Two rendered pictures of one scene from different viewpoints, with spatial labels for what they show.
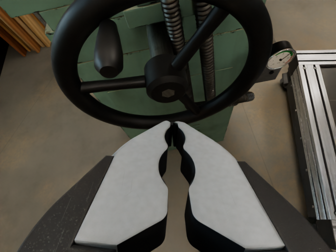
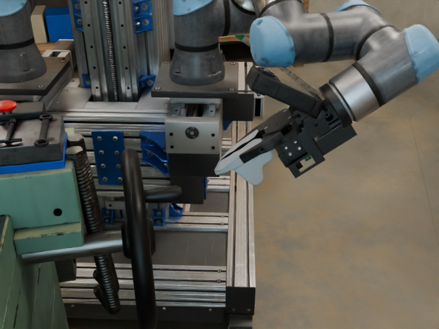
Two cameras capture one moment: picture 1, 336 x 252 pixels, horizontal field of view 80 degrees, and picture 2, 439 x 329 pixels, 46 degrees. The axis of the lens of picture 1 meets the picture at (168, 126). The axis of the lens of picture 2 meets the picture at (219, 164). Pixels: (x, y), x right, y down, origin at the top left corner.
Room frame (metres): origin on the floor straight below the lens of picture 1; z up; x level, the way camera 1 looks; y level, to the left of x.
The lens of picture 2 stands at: (0.28, 0.64, 1.34)
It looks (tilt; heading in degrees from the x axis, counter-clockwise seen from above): 31 degrees down; 250
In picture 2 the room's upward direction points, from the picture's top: straight up
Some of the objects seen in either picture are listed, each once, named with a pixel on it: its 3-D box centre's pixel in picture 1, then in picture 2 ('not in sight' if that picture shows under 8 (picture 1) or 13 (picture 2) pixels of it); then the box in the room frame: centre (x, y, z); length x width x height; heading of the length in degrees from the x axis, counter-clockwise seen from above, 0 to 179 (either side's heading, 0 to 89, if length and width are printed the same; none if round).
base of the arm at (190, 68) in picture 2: not in sight; (196, 57); (-0.11, -0.64, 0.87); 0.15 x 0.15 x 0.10
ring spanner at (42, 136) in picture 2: not in sight; (44, 129); (0.30, -0.06, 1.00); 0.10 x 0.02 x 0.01; 82
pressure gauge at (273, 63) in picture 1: (276, 57); not in sight; (0.28, -0.29, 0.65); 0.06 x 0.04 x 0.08; 82
